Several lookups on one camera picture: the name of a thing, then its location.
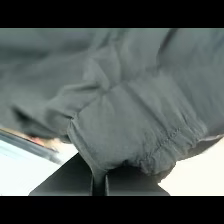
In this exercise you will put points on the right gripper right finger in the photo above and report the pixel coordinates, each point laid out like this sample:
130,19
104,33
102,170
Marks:
133,183

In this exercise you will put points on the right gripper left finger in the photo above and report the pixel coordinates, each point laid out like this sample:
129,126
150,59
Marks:
71,180

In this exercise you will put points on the dark grey garment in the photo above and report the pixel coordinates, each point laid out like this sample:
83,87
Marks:
133,100

